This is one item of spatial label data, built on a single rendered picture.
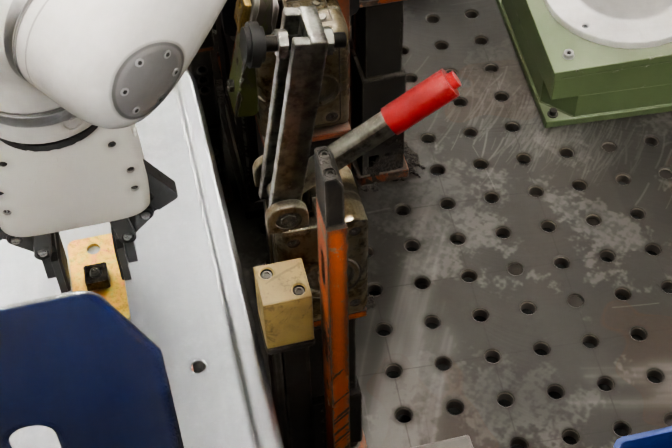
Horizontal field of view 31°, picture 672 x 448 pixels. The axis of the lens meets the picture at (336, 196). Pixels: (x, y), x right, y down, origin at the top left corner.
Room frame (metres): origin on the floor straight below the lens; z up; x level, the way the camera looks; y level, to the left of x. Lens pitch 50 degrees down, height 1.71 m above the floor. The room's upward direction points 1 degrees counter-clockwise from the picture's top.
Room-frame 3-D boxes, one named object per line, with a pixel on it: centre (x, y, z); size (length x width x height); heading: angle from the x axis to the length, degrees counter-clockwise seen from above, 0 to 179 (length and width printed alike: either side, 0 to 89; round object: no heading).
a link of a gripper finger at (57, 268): (0.52, 0.21, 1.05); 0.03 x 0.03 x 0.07; 13
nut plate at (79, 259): (0.53, 0.18, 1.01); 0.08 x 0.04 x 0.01; 13
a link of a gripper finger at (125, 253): (0.53, 0.14, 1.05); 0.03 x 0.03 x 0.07; 13
